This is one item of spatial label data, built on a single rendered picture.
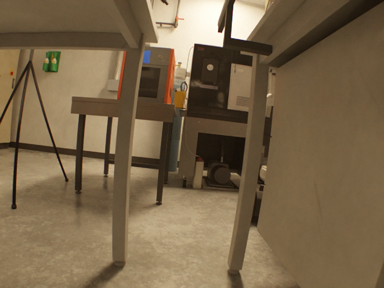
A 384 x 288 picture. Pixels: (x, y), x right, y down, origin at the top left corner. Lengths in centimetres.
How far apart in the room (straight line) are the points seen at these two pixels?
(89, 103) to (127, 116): 86
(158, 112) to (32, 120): 296
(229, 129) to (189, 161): 48
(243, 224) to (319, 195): 38
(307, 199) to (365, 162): 20
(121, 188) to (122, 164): 9
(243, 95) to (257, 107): 146
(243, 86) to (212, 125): 52
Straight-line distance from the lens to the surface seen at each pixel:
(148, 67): 162
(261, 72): 82
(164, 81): 158
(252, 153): 78
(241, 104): 222
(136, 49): 81
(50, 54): 414
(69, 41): 92
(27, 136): 418
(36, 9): 83
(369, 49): 49
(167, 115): 146
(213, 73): 224
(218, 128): 208
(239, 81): 226
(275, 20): 67
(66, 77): 387
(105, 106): 155
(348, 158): 48
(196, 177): 217
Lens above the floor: 54
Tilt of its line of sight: 3 degrees down
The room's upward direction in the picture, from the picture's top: 6 degrees clockwise
